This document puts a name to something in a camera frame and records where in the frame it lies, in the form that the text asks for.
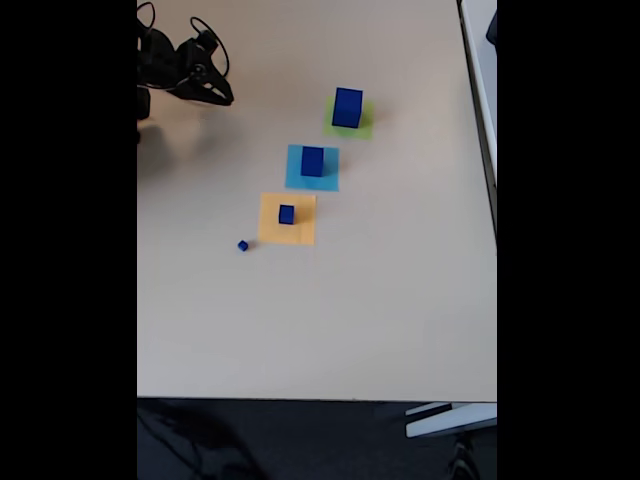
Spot large blue cube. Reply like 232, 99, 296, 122
331, 87, 365, 130

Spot orange paper square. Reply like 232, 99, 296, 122
256, 192, 318, 247

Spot green paper square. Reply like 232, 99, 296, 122
322, 95, 376, 140

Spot medium blue cube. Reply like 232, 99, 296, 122
300, 145, 325, 178

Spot light blue paper square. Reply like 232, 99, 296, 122
284, 143, 341, 193

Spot white desk with dark edge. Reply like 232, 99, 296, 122
457, 0, 498, 241

